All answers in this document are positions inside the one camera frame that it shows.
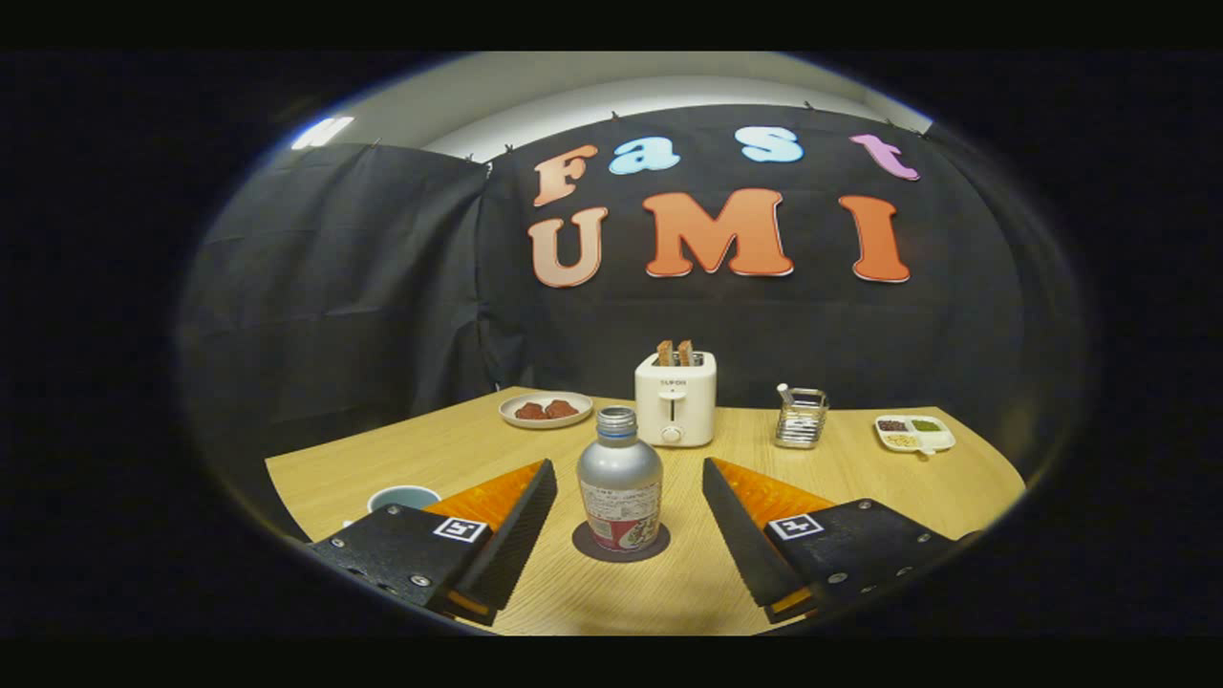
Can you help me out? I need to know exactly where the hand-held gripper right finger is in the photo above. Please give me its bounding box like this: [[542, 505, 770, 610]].
[[701, 457, 961, 625]]

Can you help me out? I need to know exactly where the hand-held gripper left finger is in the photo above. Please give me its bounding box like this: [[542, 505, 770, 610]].
[[306, 459, 559, 628]]

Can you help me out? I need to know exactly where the dark brown round coaster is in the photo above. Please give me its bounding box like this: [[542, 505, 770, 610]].
[[571, 519, 672, 564]]

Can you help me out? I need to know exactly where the white cup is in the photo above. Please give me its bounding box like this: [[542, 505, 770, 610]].
[[344, 484, 443, 527]]

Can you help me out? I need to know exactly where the silver juice bottle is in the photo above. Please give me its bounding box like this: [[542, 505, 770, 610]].
[[576, 406, 664, 553]]

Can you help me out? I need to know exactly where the white round plate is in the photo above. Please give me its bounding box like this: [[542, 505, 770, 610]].
[[499, 391, 594, 430]]

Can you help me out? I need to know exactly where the wooden table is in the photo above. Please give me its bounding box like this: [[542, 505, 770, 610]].
[[266, 386, 1028, 636]]

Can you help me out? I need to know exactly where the white toaster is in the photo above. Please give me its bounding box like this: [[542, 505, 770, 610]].
[[634, 351, 718, 448]]

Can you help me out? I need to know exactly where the white divided dish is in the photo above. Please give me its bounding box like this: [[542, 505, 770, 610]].
[[874, 414, 956, 457]]

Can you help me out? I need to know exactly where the ceiling strip light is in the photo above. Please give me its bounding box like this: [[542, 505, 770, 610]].
[[290, 117, 355, 152]]

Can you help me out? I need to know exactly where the metal wire basket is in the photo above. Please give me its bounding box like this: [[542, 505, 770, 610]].
[[774, 384, 829, 450]]

